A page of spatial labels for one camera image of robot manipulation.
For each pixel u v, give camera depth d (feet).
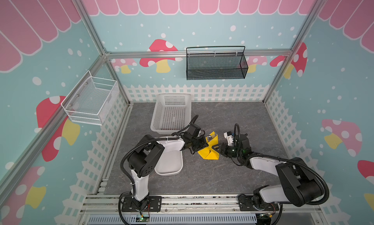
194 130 2.46
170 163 2.87
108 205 2.49
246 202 2.44
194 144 2.65
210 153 3.01
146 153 1.78
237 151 2.37
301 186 1.43
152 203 2.46
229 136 2.76
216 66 4.77
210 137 3.23
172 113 3.69
